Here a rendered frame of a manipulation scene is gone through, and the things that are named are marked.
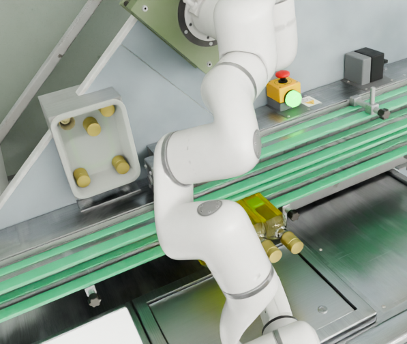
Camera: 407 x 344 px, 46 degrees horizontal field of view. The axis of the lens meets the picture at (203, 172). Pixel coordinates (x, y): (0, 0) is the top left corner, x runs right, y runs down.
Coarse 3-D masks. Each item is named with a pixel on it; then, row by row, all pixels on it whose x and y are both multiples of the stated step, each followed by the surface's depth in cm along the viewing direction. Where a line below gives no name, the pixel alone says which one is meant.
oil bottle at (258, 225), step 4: (240, 200) 122; (240, 204) 120; (244, 204) 120; (244, 208) 118; (248, 208) 118; (248, 212) 117; (252, 212) 117; (252, 216) 115; (256, 216) 115; (252, 220) 114; (256, 220) 114; (260, 220) 114; (252, 224) 113; (256, 224) 113; (260, 224) 113; (264, 224) 113; (256, 228) 112; (260, 228) 112; (264, 228) 112; (256, 232) 111; (260, 232) 111; (264, 232) 112
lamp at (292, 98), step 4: (288, 92) 130; (292, 92) 129; (296, 92) 129; (284, 96) 130; (288, 96) 129; (292, 96) 128; (296, 96) 129; (300, 96) 129; (284, 100) 131; (288, 100) 129; (292, 100) 129; (296, 100) 129; (300, 100) 130; (288, 104) 130; (292, 104) 130; (296, 104) 130
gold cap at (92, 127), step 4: (84, 120) 114; (88, 120) 113; (92, 120) 113; (96, 120) 115; (84, 124) 114; (88, 124) 112; (92, 124) 112; (96, 124) 112; (88, 128) 112; (92, 128) 112; (96, 128) 112; (100, 128) 113; (88, 132) 112; (92, 132) 112; (96, 132) 113; (92, 136) 113
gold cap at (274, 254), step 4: (268, 240) 109; (264, 244) 108; (268, 244) 108; (272, 244) 108; (264, 248) 108; (268, 248) 107; (272, 248) 106; (276, 248) 106; (268, 252) 106; (272, 252) 106; (276, 252) 106; (280, 252) 106; (268, 256) 106; (272, 256) 106; (276, 256) 106; (280, 256) 107; (272, 260) 107; (276, 260) 107
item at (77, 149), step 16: (80, 112) 106; (96, 112) 115; (80, 128) 115; (112, 128) 119; (128, 128) 113; (64, 144) 115; (80, 144) 117; (96, 144) 119; (112, 144) 121; (128, 144) 116; (64, 160) 110; (80, 160) 119; (96, 160) 121; (128, 160) 122; (96, 176) 121; (112, 176) 121; (128, 176) 120; (80, 192) 116; (96, 192) 117
